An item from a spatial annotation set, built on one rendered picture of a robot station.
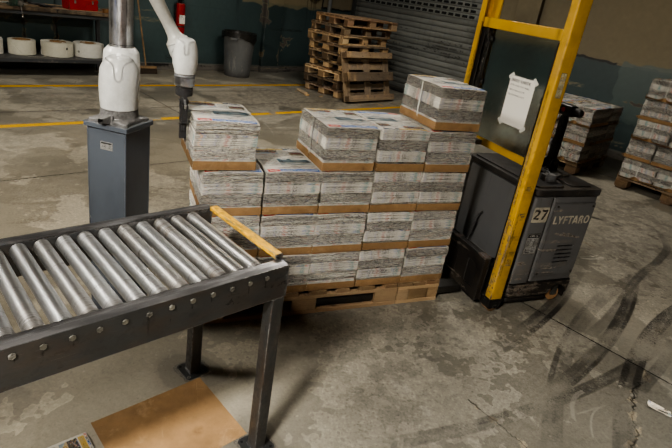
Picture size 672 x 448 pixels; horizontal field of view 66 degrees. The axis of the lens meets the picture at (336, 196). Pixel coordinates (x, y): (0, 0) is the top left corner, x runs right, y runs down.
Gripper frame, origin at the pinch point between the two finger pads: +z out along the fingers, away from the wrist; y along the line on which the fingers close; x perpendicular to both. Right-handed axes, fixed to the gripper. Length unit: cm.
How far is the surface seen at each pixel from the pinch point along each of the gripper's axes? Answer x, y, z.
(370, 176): -92, -18, 15
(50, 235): 49, -71, 16
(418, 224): -127, -19, 44
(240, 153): -23.4, -18.4, 4.4
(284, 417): -34, -87, 96
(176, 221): 9, -61, 17
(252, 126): -27.5, -19.1, -8.6
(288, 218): -50, -19, 37
